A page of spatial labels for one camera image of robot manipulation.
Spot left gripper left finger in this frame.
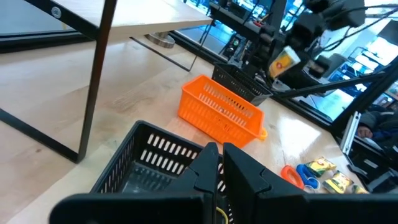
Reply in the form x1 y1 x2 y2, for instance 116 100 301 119
49 142 220 224

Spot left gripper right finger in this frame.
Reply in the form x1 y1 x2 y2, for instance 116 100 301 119
222 142 398 224

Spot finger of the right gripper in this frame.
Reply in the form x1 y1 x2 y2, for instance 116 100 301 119
287 18 312 52
281 55 318 90

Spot yellow Crayola crayon pack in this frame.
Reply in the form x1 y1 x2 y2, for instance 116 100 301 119
352 185 370 195
268 45 302 79
305 157 338 178
322 170 354 195

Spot yellow rubber band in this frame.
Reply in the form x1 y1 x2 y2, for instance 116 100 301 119
216 206 229 224

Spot blue coil wrist keychain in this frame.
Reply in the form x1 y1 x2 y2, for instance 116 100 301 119
296 164 321 191

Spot black slotted plastic basket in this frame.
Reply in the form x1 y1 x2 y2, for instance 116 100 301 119
90 120 226 224
211 63 274 107

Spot orange slotted plastic basket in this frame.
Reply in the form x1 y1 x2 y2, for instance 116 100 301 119
177 74 265 149

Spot silver metal bar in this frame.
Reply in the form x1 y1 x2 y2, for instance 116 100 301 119
340 111 363 155

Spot person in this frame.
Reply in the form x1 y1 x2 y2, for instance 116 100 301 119
356 104 398 151

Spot wooden shelf riser, black legs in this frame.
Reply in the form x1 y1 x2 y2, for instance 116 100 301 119
0 0 215 164

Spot black metal rig frame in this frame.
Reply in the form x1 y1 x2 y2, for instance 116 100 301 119
0 0 398 194

